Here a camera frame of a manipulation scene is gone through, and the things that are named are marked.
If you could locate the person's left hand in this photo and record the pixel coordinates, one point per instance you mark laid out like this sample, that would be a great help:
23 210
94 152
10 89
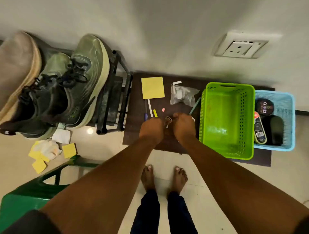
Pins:
152 130

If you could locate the person's right hand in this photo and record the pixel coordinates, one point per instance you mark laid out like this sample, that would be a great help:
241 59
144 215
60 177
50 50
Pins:
184 127

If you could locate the blue pen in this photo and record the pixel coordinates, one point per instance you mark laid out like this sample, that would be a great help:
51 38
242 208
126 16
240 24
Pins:
145 117

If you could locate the metal key bunch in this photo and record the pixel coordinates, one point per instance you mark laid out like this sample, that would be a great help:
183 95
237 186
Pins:
168 119

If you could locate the teal pen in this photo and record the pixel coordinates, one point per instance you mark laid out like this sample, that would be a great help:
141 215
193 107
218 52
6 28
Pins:
195 106

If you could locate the clear plastic bag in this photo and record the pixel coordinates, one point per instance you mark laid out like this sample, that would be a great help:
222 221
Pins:
184 96

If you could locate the yellow sticky note pad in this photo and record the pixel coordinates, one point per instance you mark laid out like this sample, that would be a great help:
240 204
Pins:
152 88

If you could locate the short white chalk piece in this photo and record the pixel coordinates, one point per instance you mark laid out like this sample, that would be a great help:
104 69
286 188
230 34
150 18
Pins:
177 82

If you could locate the yellow-edged shoe shine sponge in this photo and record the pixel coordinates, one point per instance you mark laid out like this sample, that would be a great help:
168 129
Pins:
259 130

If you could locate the green sneaker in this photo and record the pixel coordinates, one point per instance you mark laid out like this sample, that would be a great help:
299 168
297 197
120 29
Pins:
48 106
91 79

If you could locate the white paper square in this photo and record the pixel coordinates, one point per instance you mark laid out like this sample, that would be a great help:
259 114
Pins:
61 136

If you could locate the pale teal packet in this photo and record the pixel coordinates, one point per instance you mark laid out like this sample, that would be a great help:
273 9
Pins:
60 125

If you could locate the beige suede shoe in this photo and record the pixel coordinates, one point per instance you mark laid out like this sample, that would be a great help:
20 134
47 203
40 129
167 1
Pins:
17 62

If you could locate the person's left forearm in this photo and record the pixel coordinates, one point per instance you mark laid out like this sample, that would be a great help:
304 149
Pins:
103 192

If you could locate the person's right forearm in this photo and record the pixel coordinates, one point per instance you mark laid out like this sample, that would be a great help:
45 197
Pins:
241 192

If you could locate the dark brown low bench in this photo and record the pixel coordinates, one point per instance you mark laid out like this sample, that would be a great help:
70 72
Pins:
137 130

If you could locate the person's left foot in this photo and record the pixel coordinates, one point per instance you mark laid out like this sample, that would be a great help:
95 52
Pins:
147 178

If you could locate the person's foot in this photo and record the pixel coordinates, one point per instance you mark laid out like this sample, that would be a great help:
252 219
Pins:
147 178
178 179

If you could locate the person's right foot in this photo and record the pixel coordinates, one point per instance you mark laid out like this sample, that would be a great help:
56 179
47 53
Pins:
178 179

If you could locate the green plastic basket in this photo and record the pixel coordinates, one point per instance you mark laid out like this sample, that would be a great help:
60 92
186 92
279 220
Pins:
224 120

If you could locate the black metal shoe rack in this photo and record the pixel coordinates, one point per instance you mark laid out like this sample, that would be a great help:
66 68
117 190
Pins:
109 106

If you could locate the round black polish tin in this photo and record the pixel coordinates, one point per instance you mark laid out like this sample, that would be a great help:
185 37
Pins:
264 107

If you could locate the dark blue trousers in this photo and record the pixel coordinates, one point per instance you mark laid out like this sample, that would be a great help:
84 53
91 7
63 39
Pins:
147 214

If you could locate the light blue plastic basket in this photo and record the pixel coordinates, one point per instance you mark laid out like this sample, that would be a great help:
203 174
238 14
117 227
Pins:
284 108

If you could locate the dark skirting strip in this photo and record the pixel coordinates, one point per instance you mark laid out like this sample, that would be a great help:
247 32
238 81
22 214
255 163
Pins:
302 112

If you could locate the green plastic stool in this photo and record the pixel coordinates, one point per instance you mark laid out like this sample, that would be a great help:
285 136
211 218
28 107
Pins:
24 197

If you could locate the white wall socket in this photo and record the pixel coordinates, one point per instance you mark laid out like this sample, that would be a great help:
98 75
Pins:
241 48

